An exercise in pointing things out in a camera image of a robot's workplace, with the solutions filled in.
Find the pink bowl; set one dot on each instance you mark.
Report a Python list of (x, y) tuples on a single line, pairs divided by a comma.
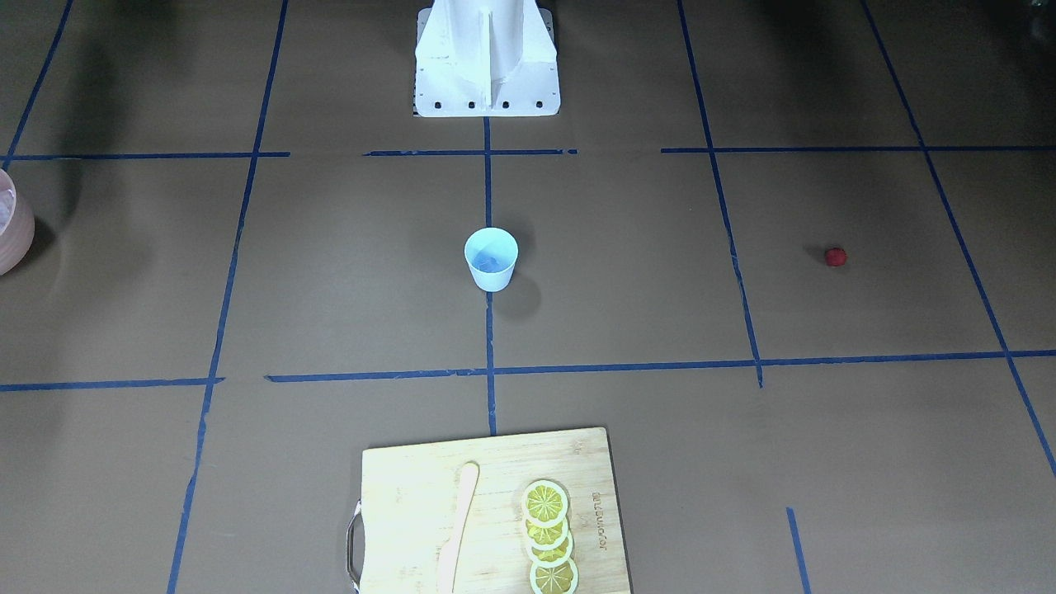
[(16, 241)]

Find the ice cubes in bowl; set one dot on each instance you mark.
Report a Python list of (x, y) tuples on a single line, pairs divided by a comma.
[(8, 208)]

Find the lemon slice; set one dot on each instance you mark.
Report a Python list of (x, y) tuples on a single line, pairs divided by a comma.
[(549, 578), (546, 537), (561, 553), (545, 504)]

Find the red strawberry on table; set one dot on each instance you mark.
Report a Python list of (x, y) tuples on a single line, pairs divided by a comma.
[(835, 257)]

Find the white camera pole base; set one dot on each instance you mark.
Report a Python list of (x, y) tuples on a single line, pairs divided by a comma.
[(485, 59)]

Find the light blue cup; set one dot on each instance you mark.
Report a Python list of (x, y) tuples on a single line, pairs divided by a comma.
[(500, 243)]

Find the bamboo cutting board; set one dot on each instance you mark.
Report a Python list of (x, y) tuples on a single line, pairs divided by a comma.
[(406, 511)]

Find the yellow plastic knife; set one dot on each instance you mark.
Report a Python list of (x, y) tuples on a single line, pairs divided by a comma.
[(449, 553)]

